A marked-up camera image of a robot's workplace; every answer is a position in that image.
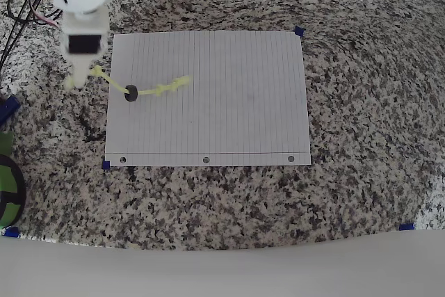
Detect black ring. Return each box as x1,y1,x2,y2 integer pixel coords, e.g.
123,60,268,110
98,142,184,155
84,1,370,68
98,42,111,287
124,84,139,104

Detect green and black spool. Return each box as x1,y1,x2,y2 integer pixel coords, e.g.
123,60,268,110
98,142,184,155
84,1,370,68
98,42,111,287
0,153,27,228

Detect black looped cable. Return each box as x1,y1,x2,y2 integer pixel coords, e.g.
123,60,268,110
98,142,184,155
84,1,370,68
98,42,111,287
0,0,65,72

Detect lined paper sheet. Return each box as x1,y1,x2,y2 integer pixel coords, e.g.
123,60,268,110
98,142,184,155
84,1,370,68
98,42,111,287
104,30,312,168

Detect green tape strip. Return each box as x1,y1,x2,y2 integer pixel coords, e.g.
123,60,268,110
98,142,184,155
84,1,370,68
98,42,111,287
0,131,15,155

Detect yellow-green knotted rope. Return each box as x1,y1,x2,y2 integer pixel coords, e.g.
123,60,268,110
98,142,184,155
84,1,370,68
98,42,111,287
63,65,194,100

